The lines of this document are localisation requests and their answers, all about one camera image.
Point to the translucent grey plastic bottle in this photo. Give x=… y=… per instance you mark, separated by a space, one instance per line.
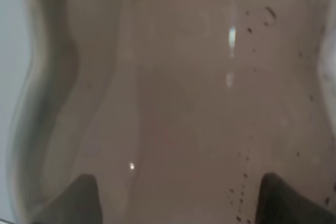
x=178 y=108

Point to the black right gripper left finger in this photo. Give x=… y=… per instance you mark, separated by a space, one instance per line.
x=78 y=203

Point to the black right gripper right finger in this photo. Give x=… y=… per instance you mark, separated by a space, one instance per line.
x=278 y=202

